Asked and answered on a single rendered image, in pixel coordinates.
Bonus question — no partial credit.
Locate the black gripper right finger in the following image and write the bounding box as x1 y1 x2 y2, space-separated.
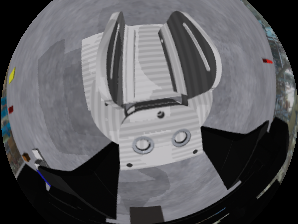
201 121 269 189

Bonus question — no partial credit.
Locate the orange-brown rectangular block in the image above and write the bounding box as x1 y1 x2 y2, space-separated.
23 153 31 161

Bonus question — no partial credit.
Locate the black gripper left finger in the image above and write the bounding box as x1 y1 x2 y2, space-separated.
37 141 120 220

